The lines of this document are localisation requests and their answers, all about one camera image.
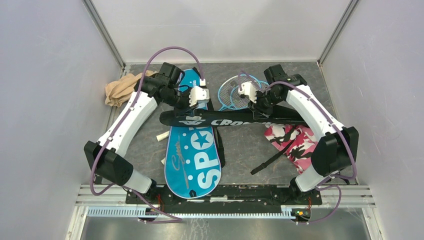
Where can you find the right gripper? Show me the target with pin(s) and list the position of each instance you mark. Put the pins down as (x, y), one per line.
(259, 108)

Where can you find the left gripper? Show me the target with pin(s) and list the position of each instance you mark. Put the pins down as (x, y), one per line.
(187, 110)

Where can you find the black Crossway racket bag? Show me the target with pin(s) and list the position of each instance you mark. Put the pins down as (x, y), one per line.
(280, 116)

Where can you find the blue Sport racket bag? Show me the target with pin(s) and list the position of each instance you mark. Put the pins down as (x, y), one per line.
(192, 166)

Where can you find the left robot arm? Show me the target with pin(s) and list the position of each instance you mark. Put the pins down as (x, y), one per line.
(105, 157)

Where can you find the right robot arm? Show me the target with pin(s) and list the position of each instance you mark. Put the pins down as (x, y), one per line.
(337, 145)

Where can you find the blue badminton racket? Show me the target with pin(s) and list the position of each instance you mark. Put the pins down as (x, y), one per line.
(225, 89)
(236, 101)

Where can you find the white grip tape roll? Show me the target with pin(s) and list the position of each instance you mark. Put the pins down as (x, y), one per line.
(163, 136)

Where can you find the pink camouflage cloth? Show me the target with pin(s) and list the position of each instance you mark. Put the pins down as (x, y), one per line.
(297, 142)

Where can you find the beige cloth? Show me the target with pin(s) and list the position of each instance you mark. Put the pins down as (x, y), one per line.
(119, 91)

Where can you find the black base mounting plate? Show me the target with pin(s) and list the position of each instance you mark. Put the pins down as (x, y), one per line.
(235, 199)

